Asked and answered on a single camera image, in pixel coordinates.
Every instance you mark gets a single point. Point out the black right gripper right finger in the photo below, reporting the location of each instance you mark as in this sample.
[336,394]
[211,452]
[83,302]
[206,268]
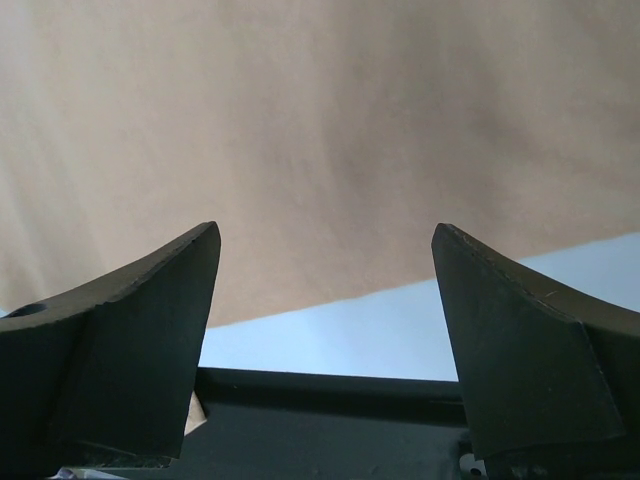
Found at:
[549,375]

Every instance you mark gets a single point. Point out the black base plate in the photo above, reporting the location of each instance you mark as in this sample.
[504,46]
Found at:
[275,425]

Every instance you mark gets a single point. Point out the beige t shirt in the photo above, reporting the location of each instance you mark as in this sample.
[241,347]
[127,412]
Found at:
[326,138]

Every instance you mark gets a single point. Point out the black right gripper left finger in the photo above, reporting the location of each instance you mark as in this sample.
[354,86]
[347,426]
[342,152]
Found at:
[102,375]

